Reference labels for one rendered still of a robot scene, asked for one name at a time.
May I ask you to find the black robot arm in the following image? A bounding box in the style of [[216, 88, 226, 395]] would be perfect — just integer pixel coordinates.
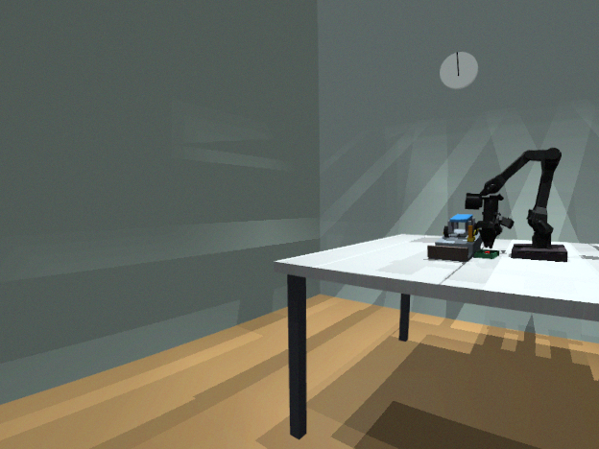
[[465, 148, 562, 248]]

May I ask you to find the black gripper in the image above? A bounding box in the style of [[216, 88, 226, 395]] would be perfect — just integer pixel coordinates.
[[476, 209, 502, 248]]

